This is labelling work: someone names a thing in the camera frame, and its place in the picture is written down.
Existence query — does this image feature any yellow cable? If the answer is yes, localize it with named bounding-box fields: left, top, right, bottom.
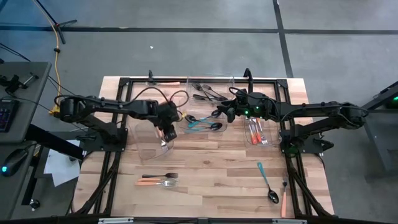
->
left=32, top=0, right=63, bottom=115

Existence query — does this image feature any black side table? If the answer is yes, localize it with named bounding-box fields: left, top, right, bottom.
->
left=363, top=80, right=398, bottom=182

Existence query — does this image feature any black tripod stand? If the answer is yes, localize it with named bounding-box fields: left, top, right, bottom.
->
left=33, top=0, right=78, bottom=45

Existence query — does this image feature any black clamp tool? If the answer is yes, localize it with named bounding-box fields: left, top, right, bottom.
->
left=0, top=72, right=40, bottom=95

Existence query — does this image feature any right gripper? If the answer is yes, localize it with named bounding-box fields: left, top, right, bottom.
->
left=216, top=89, right=269, bottom=124

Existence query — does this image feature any black computer mouse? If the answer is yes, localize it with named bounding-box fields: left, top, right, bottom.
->
left=1, top=148, right=29, bottom=178

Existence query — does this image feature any clear plastic bin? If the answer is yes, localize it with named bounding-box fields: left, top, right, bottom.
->
left=243, top=116, right=282, bottom=147
left=132, top=119, right=175, bottom=162
left=186, top=73, right=234, bottom=102
left=178, top=98, right=229, bottom=134

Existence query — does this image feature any orange-handled silver fork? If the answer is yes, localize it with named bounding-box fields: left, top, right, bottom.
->
left=248, top=117, right=258, bottom=146
left=251, top=117, right=262, bottom=144
left=256, top=116, right=269, bottom=146

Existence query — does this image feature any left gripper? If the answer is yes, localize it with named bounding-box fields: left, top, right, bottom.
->
left=156, top=100, right=182, bottom=143

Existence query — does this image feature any black keyboard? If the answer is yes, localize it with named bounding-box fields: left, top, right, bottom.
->
left=0, top=99, right=20, bottom=134

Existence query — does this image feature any grey desk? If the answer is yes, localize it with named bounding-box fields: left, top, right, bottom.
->
left=0, top=61, right=53, bottom=220

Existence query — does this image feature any white paper sheet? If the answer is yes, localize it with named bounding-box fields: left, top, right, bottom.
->
left=43, top=139, right=81, bottom=187

